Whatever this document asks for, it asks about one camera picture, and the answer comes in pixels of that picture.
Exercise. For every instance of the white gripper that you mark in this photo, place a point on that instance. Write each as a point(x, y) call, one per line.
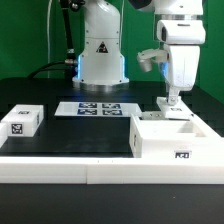
point(180, 70)

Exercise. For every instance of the white cabinet body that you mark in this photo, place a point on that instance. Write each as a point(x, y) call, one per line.
point(158, 138)

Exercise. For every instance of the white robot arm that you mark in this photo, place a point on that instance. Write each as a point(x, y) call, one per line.
point(177, 28)

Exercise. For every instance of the white cabinet top box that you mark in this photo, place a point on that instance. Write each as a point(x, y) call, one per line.
point(23, 120)

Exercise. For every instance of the white U-shaped obstacle fence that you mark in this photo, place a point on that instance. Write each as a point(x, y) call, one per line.
point(202, 164)

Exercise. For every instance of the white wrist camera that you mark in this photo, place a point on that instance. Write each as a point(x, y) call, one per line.
point(147, 57)

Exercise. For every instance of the white marker base plate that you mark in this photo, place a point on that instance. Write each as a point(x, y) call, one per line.
point(97, 109)

